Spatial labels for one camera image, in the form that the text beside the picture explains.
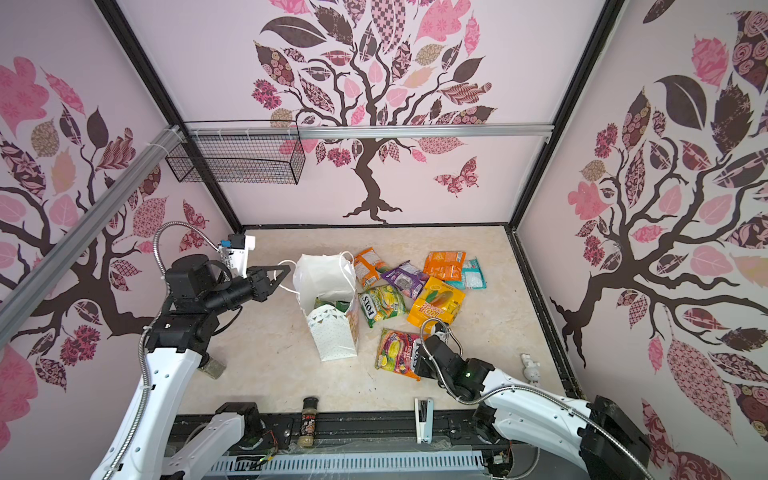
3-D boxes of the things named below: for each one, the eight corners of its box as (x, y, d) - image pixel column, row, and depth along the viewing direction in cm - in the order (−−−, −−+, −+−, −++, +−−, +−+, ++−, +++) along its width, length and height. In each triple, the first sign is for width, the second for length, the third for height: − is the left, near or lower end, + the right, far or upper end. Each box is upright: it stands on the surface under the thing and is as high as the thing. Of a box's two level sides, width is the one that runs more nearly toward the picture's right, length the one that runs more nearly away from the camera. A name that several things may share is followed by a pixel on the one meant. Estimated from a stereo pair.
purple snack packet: (384, 279, 105) (384, 272, 102) (403, 264, 110) (404, 257, 107) (411, 302, 99) (412, 295, 96) (430, 285, 104) (432, 278, 101)
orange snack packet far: (424, 284, 104) (426, 276, 100) (422, 260, 111) (423, 251, 107) (467, 284, 104) (470, 275, 100) (462, 260, 111) (465, 251, 107)
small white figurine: (526, 383, 83) (531, 379, 80) (518, 356, 88) (523, 351, 85) (538, 383, 83) (544, 379, 80) (530, 356, 88) (535, 351, 85)
